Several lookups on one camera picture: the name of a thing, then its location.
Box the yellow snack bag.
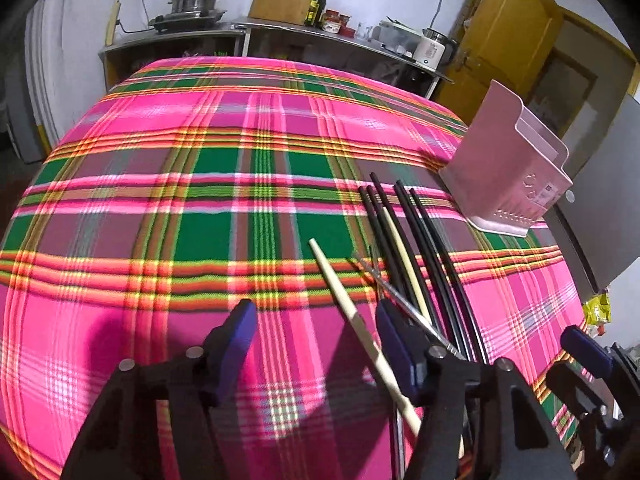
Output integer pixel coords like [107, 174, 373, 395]
[582, 289, 612, 337]

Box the red lidded jar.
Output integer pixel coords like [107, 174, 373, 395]
[320, 10, 350, 35]

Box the light wooden chopstick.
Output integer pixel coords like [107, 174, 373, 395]
[382, 208, 432, 323]
[308, 238, 422, 437]

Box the steel kitchen shelf counter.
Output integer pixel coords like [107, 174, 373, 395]
[99, 18, 450, 99]

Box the pink plaid tablecloth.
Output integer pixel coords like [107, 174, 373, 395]
[1, 58, 582, 479]

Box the grey refrigerator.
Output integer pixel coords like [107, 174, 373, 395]
[544, 96, 639, 301]

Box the black induction cooker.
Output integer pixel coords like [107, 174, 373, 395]
[149, 10, 226, 32]

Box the pink plastic utensil holder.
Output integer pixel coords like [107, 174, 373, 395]
[439, 80, 573, 237]

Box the metal chopstick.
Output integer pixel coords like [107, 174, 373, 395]
[352, 252, 465, 360]

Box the yellow wooden door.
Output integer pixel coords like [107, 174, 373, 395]
[435, 0, 564, 125]

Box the white electric kettle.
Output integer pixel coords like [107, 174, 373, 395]
[413, 36, 446, 70]

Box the black chopstick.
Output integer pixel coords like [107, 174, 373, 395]
[394, 180, 472, 360]
[358, 185, 413, 300]
[366, 185, 400, 285]
[370, 172, 442, 330]
[410, 188, 489, 364]

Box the dark oil bottle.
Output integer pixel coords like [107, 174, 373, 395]
[304, 0, 326, 28]

